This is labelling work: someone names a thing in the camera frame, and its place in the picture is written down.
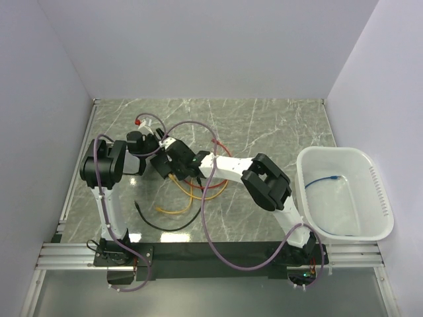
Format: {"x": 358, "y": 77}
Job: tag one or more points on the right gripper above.
{"x": 179, "y": 176}

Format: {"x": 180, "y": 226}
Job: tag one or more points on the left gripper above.
{"x": 151, "y": 136}

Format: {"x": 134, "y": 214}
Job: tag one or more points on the black network switch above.
{"x": 160, "y": 163}

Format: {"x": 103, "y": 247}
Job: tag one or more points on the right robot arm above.
{"x": 266, "y": 183}

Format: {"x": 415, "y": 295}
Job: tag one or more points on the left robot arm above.
{"x": 104, "y": 164}

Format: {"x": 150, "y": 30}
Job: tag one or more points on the white plastic bin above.
{"x": 340, "y": 194}

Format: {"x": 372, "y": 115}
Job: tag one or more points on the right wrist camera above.
{"x": 166, "y": 143}

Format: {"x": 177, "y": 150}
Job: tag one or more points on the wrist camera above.
{"x": 144, "y": 125}
{"x": 166, "y": 143}

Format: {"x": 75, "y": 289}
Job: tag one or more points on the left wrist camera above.
{"x": 144, "y": 125}

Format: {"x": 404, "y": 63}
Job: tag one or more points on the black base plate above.
{"x": 177, "y": 260}

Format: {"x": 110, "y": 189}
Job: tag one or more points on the aluminium rail frame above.
{"x": 354, "y": 284}

